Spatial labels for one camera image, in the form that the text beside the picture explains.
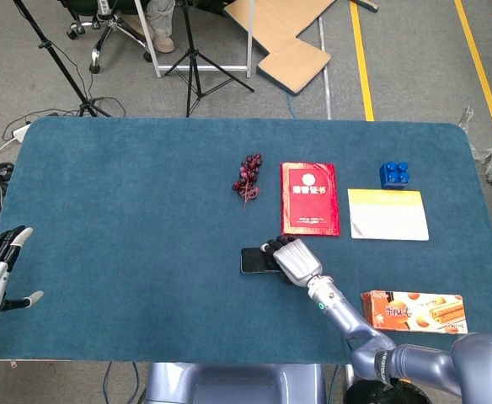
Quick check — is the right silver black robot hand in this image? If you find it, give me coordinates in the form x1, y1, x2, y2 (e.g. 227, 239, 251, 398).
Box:
259, 235, 324, 290

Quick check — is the black smartphone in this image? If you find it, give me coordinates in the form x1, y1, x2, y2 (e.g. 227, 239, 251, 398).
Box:
240, 247, 285, 275

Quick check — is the red certificate folder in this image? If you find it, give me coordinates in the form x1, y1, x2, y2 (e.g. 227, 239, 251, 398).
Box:
280, 161, 341, 237

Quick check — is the white and yellow booklet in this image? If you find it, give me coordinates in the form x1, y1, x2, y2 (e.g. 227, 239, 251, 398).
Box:
346, 188, 431, 242

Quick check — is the dark red grape bunch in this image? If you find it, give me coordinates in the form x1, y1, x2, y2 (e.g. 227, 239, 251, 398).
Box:
231, 152, 264, 210

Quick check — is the orange snack box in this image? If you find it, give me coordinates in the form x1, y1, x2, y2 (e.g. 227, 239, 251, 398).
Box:
360, 290, 469, 335

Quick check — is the blue toy building block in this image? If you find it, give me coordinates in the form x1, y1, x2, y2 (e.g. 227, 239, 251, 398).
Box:
378, 161, 411, 190

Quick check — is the lavender robot torso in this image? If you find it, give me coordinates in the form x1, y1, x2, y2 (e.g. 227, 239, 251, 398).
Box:
144, 362, 328, 404

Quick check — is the blue table mat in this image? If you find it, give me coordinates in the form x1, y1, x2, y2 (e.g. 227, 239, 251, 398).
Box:
0, 116, 492, 365

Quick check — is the white power strip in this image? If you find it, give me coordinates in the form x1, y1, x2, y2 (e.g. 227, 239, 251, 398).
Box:
12, 122, 32, 144

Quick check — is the black tripod stand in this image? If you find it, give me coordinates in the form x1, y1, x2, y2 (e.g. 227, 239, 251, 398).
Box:
12, 0, 113, 118
163, 0, 255, 118

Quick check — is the brown cardboard sheet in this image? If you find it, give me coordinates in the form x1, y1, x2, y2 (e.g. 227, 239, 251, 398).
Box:
223, 0, 337, 96

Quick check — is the seated person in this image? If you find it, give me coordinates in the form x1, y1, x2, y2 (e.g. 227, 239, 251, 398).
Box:
144, 0, 176, 55

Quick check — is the black office chair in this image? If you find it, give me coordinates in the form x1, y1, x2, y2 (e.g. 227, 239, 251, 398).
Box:
58, 0, 153, 75

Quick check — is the silver floor rail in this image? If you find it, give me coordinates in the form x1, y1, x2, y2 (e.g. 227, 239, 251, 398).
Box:
318, 16, 332, 121

